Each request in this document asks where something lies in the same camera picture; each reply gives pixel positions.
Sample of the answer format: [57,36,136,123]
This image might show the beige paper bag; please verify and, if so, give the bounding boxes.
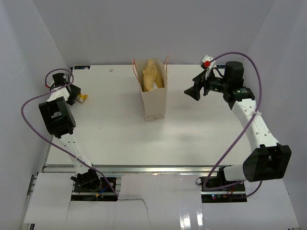
[132,59,168,121]

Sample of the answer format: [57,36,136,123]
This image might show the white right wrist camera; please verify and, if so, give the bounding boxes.
[200,55,215,79]

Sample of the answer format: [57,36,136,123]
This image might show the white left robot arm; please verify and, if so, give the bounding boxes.
[38,73,101,191]

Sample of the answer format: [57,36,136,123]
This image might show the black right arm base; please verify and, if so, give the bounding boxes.
[195,177,247,204]

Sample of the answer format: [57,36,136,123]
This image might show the blue table label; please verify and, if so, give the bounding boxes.
[216,65,226,69]
[73,65,91,70]

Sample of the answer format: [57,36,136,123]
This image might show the yellow snack packet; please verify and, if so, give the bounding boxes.
[75,93,88,103]

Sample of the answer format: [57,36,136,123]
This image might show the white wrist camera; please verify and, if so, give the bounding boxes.
[45,80,54,91]
[200,55,215,79]

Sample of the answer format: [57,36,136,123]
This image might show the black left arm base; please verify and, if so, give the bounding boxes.
[71,171,118,202]

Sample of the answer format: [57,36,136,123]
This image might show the blue table label right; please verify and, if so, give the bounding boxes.
[216,65,226,69]

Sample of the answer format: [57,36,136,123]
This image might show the large brown snack bag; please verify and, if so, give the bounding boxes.
[142,58,165,92]

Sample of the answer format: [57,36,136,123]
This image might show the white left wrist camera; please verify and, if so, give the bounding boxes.
[45,80,54,91]

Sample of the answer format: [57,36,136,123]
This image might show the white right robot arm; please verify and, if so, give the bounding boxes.
[184,61,292,191]

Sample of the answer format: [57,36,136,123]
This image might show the blue table label left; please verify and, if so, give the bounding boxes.
[73,65,91,70]

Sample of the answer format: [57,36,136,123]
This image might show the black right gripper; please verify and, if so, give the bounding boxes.
[184,69,229,101]

